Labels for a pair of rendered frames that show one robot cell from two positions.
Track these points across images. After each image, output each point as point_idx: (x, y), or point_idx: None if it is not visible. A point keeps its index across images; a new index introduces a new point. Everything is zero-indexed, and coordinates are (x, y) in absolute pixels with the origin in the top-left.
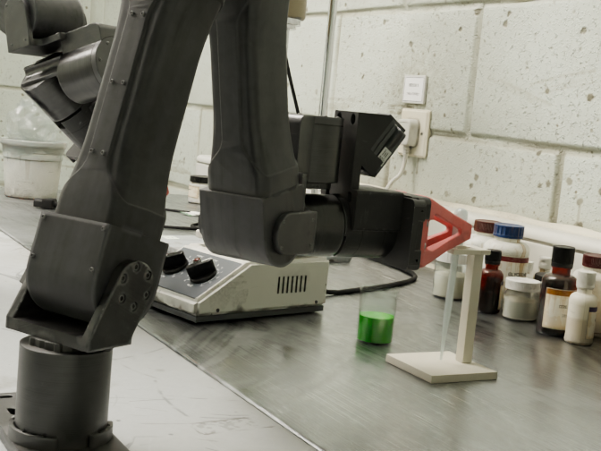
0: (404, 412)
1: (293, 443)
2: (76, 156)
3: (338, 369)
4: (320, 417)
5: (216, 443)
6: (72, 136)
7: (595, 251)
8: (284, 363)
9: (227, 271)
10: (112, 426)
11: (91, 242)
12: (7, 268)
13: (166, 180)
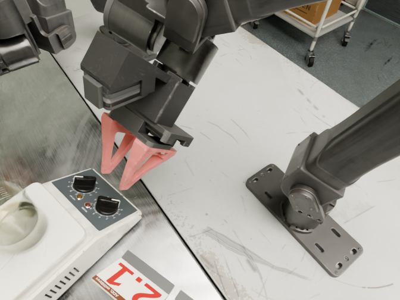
0: (11, 90)
1: (61, 59)
2: (178, 127)
3: (22, 128)
4: (47, 77)
5: (84, 53)
6: None
7: None
8: (49, 127)
9: (64, 180)
10: (112, 37)
11: None
12: (282, 298)
13: None
